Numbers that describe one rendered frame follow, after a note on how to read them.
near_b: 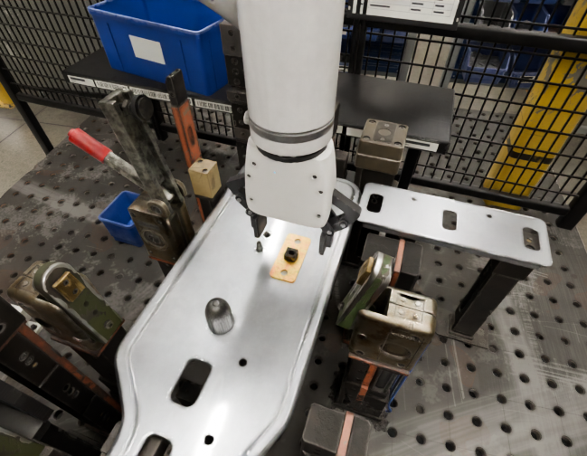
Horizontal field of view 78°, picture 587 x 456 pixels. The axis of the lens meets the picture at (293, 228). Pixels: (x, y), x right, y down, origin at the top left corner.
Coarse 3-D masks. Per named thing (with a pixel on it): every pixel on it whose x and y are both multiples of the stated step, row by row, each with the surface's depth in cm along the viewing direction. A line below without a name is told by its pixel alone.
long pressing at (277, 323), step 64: (192, 256) 53; (256, 256) 53; (320, 256) 53; (192, 320) 46; (256, 320) 46; (320, 320) 46; (128, 384) 40; (256, 384) 41; (128, 448) 36; (192, 448) 36; (256, 448) 37
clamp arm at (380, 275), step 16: (384, 256) 38; (368, 272) 38; (384, 272) 37; (352, 288) 46; (368, 288) 39; (384, 288) 38; (352, 304) 42; (368, 304) 41; (336, 320) 47; (352, 320) 45
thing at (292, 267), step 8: (288, 240) 54; (304, 240) 54; (288, 248) 52; (296, 248) 53; (304, 248) 53; (280, 256) 52; (288, 256) 51; (296, 256) 52; (304, 256) 52; (280, 264) 51; (288, 264) 51; (296, 264) 51; (272, 272) 50; (288, 272) 50; (296, 272) 50; (288, 280) 50
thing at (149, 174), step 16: (112, 96) 41; (128, 96) 42; (144, 96) 41; (112, 112) 41; (128, 112) 41; (144, 112) 41; (112, 128) 43; (128, 128) 42; (144, 128) 45; (128, 144) 44; (144, 144) 46; (144, 160) 45; (160, 160) 48; (144, 176) 47; (160, 176) 50; (160, 192) 49; (176, 192) 52
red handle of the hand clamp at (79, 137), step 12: (72, 132) 48; (84, 132) 49; (84, 144) 48; (96, 144) 49; (96, 156) 49; (108, 156) 49; (120, 168) 50; (132, 168) 50; (132, 180) 51; (168, 192) 52
